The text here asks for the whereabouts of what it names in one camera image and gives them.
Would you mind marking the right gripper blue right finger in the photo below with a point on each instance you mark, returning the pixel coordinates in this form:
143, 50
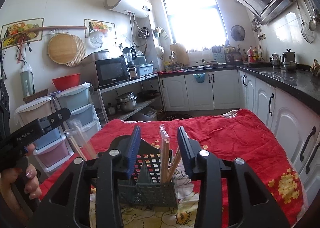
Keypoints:
189, 149

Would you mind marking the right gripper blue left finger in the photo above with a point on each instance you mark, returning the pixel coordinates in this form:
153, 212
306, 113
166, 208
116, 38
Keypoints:
132, 151

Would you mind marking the dark green utensil basket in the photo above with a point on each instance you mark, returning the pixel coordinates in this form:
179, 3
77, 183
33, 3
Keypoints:
144, 188

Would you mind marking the left hand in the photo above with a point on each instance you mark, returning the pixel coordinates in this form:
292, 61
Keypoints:
31, 187

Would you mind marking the pastel drawer tower left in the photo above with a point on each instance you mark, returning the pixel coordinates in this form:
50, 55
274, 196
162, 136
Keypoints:
51, 148

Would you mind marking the pastel drawer tower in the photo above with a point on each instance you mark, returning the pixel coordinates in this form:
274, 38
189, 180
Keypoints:
78, 100
51, 148

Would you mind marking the red floral tablecloth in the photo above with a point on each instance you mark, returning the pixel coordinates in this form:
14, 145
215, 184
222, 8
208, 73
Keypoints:
245, 179

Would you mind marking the stainless steel pot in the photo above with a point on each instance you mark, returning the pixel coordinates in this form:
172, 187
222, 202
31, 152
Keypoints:
127, 101

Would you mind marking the pastel drawer tower right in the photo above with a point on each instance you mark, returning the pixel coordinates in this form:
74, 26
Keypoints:
78, 100

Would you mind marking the blue hanging bin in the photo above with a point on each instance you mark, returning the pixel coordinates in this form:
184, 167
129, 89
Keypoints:
200, 78

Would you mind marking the metal shelf rack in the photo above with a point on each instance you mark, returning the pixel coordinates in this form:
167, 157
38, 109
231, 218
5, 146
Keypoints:
146, 88

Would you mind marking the green thermos bag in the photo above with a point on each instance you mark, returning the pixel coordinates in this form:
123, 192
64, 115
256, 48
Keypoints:
27, 80

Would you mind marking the red plastic basin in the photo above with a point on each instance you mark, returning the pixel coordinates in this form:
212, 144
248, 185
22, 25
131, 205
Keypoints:
69, 81

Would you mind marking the blue storage box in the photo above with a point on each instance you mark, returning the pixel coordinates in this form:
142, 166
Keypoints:
144, 70

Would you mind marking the black microwave oven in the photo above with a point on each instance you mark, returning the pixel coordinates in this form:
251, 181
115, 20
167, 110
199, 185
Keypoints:
100, 71

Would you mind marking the wooden cutting board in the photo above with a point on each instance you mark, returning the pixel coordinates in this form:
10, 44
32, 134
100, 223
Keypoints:
180, 54

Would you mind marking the black blender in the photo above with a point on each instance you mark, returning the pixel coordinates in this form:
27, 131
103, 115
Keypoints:
130, 55

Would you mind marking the white lower cabinets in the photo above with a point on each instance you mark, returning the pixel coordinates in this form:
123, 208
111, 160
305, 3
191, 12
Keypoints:
295, 126

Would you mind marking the round bamboo tray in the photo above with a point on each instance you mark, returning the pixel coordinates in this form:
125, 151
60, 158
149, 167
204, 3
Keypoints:
66, 49

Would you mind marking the steel kettle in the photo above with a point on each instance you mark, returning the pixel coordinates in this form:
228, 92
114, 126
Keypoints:
275, 60

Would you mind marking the fruit picture left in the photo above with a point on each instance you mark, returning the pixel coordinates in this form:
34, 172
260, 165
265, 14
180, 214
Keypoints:
15, 32

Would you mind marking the fruit picture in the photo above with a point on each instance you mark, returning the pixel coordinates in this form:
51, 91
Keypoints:
15, 32
108, 29

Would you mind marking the window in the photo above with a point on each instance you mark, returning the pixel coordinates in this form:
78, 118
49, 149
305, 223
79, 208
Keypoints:
196, 24

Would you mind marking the fruit picture right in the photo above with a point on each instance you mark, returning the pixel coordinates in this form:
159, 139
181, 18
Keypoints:
108, 29

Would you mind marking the black countertop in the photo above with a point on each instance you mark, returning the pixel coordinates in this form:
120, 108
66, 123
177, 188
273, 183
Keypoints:
302, 85

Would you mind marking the dark kettle pot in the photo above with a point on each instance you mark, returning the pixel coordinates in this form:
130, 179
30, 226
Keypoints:
289, 61

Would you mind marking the long wooden rolling pin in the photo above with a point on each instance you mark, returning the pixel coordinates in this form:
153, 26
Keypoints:
45, 29

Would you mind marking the white water heater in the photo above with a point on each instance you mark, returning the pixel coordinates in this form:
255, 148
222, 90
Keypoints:
139, 8

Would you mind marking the hanging strainer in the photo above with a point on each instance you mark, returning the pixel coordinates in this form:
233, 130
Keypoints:
305, 29

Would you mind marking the hanging ladle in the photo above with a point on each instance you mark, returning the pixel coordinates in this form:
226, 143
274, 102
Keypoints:
314, 15

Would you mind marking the small wall fan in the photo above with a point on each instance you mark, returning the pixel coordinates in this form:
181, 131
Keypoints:
238, 33

